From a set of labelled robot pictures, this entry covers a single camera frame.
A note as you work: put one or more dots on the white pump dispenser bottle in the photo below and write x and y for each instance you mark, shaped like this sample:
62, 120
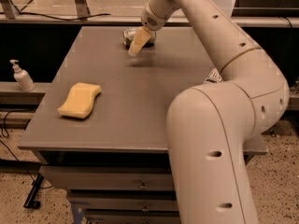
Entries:
22, 77

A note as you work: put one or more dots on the grey drawer cabinet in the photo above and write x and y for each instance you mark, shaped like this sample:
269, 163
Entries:
114, 165

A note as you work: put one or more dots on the crushed 7up can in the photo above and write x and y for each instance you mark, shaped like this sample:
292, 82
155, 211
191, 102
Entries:
129, 35

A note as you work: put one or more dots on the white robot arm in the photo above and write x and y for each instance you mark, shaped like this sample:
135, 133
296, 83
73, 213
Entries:
208, 125

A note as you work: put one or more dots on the clear plastic water bottle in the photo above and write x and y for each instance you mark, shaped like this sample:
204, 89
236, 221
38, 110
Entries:
213, 77

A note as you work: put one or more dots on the yellow sponge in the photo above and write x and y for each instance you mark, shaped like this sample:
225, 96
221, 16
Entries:
79, 101

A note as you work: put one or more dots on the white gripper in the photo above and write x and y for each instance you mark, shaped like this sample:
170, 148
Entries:
151, 20

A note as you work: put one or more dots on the black floor bracket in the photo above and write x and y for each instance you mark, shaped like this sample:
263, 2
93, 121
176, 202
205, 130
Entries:
31, 202

